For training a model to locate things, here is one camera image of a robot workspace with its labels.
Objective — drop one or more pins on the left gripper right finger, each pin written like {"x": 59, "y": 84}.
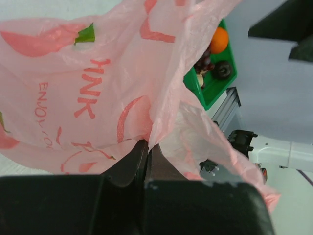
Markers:
{"x": 159, "y": 168}

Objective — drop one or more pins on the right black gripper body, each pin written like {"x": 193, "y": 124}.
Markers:
{"x": 291, "y": 21}

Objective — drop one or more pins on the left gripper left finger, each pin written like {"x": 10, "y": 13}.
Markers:
{"x": 130, "y": 167}

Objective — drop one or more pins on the pink plastic bag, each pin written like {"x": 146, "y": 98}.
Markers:
{"x": 77, "y": 95}

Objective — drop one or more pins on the purple fake grape bunch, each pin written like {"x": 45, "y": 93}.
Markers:
{"x": 204, "y": 64}

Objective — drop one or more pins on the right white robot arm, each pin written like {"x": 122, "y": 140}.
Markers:
{"x": 276, "y": 93}

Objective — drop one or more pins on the fake garlic bulb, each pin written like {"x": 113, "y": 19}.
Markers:
{"x": 200, "y": 78}

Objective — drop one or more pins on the green plastic tray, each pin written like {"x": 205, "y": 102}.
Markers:
{"x": 211, "y": 75}

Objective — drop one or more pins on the aluminium front rail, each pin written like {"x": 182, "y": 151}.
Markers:
{"x": 228, "y": 108}

